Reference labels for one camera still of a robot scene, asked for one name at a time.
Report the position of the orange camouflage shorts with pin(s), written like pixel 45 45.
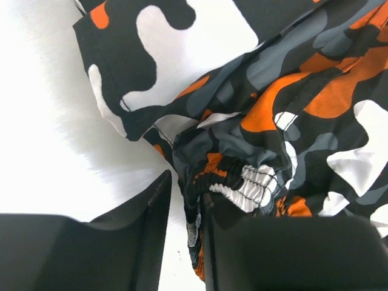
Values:
pixel 278 106

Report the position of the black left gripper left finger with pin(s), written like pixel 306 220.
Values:
pixel 119 250

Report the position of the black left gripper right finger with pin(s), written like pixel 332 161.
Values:
pixel 253 252

